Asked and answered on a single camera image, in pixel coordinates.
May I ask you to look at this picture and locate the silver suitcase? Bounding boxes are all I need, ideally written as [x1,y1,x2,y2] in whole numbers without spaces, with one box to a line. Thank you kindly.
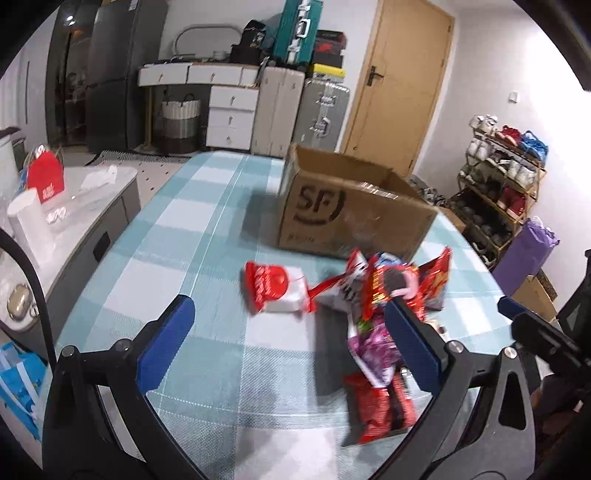
[295,76,352,153]

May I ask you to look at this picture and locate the wooden door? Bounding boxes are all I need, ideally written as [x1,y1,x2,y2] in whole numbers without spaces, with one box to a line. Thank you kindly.
[339,0,456,178]

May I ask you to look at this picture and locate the pile of shoes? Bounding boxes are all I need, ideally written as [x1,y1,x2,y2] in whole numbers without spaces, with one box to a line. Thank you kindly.
[407,174,453,210]

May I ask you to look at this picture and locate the grey marble-top side cabinet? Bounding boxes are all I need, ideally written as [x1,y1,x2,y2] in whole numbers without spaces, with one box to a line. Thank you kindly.
[0,164,142,354]

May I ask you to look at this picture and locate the purple bag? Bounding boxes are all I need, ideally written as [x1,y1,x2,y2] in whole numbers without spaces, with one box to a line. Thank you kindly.
[493,218,560,298]

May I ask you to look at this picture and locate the black glossy cabinet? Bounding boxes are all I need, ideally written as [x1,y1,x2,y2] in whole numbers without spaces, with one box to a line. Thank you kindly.
[46,4,95,149]

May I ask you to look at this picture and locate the white sneakers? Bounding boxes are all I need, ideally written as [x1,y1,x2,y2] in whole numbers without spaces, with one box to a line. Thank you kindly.
[469,114,497,136]

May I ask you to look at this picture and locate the purple snack packet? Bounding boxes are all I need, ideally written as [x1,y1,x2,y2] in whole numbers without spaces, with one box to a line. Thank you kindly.
[347,318,403,389]

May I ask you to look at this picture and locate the grey white laundry basket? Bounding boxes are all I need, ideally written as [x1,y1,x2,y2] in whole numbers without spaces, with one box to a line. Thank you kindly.
[159,92,202,154]

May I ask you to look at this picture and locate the black cable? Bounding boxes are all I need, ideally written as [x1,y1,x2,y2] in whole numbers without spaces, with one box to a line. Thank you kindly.
[0,227,63,370]

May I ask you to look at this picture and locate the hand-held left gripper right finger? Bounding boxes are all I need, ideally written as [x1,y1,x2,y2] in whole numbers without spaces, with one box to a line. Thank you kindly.
[369,298,537,480]

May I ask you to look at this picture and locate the small golden case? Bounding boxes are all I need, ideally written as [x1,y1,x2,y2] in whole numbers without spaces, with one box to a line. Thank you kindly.
[4,293,41,320]

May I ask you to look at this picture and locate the white cylinder container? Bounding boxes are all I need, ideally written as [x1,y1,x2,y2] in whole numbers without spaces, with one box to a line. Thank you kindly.
[6,189,55,269]

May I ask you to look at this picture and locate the blue white bag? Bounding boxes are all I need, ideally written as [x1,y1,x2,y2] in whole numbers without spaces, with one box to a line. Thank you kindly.
[0,340,49,443]

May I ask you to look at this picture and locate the small red paper bag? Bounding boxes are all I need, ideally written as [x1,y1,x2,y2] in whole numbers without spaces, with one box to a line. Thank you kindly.
[25,145,65,205]

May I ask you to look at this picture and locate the dotted white rug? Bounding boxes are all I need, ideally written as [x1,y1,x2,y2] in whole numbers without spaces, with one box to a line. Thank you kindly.
[85,148,195,223]

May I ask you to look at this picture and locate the white crumpled paper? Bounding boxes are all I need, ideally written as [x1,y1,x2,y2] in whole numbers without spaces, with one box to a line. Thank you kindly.
[78,166,122,195]

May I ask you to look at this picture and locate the wooden shoe rack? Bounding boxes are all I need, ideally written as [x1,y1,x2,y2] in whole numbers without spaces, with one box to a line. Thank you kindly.
[455,115,549,274]

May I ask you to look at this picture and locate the red sneakers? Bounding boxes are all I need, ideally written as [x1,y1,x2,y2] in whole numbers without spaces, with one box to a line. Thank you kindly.
[496,124,522,146]

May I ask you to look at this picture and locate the black bag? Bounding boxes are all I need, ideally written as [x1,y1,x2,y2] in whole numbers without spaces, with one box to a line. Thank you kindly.
[229,19,269,66]

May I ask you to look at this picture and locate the red white snack bag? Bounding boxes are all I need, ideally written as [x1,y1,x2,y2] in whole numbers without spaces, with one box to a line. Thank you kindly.
[242,261,318,317]

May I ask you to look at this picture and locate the teal suitcase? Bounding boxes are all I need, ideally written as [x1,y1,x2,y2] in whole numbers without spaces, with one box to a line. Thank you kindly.
[271,0,322,71]

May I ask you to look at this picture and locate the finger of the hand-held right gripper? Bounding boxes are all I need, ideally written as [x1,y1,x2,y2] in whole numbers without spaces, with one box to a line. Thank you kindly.
[556,249,591,334]
[498,296,591,385]

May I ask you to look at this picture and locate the dark red snack packet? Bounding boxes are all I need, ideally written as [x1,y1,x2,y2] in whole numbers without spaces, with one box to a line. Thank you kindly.
[342,369,420,448]

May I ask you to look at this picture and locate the white curved metal frame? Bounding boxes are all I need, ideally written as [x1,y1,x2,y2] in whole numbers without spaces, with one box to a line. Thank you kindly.
[173,25,243,57]

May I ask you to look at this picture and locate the blue sneakers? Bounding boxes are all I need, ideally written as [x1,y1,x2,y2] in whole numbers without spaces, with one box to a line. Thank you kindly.
[518,130,549,158]

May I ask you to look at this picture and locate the white drawer desk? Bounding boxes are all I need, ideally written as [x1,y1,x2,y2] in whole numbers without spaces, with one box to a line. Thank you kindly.
[137,61,262,151]

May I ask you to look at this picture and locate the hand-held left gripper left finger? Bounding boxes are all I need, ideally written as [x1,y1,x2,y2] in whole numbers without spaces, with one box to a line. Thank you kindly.
[41,294,209,480]

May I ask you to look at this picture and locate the brown cardboard box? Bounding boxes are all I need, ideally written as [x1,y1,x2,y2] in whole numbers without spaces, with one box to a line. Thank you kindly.
[276,143,439,265]

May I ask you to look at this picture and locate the beige suitcase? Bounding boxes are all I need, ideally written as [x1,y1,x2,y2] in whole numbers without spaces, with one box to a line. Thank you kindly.
[250,67,306,158]

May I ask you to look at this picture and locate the red yellow striped snack packet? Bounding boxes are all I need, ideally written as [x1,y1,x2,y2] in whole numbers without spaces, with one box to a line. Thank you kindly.
[361,253,422,325]

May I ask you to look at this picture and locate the cardboard box with cat print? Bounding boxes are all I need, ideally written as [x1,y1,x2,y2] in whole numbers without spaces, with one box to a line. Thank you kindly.
[512,270,560,324]

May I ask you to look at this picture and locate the grey refrigerator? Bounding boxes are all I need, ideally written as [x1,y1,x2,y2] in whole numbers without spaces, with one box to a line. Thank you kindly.
[87,0,168,153]

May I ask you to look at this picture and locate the white red snack packet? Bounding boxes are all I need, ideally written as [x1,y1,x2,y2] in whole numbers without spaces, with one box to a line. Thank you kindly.
[308,249,371,320]

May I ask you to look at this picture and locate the white appliance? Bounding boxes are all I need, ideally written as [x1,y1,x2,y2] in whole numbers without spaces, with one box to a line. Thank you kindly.
[0,127,26,195]

